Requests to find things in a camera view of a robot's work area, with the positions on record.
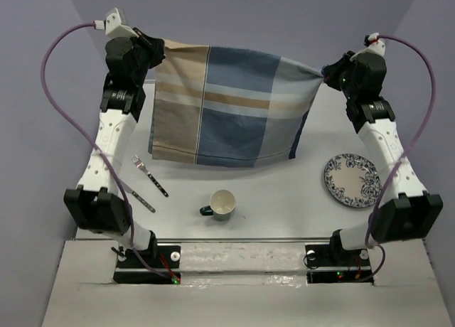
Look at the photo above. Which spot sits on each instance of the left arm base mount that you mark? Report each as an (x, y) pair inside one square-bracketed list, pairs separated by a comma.
[(129, 269)]

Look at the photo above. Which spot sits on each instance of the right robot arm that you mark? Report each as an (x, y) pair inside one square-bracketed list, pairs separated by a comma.
[(405, 209)]

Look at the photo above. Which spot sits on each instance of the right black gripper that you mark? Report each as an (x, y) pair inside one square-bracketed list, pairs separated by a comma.
[(334, 70)]

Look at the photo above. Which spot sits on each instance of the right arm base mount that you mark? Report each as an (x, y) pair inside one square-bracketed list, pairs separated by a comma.
[(324, 266)]

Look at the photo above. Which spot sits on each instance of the metal knife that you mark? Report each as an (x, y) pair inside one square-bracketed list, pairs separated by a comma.
[(138, 197)]

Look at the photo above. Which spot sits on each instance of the metal fork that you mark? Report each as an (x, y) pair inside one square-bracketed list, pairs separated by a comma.
[(142, 167)]

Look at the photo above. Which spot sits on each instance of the green mug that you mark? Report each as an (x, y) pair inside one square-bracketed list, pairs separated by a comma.
[(221, 206)]

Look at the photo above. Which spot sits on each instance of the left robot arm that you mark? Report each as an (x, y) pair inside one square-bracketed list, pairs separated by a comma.
[(98, 203)]

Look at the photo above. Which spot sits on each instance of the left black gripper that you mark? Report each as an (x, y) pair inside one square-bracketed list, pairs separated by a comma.
[(155, 45)]

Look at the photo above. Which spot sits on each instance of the blue and beige cloth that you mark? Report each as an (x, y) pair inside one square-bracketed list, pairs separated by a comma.
[(229, 107)]

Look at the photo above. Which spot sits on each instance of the blue floral plate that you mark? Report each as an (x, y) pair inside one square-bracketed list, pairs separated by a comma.
[(352, 180)]

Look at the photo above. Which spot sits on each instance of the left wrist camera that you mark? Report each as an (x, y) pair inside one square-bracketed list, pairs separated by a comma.
[(116, 25)]

